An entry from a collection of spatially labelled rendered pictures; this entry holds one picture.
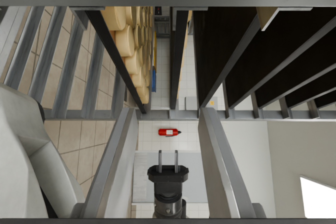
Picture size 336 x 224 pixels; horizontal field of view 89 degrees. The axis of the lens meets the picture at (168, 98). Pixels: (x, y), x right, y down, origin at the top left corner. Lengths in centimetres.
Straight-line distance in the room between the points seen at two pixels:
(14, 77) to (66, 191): 50
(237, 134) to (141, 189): 242
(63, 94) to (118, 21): 47
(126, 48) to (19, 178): 25
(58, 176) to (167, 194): 30
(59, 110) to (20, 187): 35
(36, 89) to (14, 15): 36
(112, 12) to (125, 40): 6
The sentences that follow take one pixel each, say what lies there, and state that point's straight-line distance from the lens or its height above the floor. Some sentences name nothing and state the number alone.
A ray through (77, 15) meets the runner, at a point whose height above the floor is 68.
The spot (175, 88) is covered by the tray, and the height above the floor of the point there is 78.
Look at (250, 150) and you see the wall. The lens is 435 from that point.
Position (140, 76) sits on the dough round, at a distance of 38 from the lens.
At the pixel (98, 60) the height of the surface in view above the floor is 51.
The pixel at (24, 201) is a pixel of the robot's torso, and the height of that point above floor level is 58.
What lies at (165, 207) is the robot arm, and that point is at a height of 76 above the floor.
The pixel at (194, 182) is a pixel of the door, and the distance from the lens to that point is 416.
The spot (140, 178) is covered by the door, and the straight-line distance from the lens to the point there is 414.
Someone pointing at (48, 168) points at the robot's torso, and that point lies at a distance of 44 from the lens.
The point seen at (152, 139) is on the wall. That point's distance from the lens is 395.
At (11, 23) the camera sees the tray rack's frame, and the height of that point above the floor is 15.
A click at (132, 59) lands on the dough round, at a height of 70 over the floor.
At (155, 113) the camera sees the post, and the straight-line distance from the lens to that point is 55.
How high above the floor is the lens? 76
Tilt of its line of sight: level
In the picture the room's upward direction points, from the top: 90 degrees clockwise
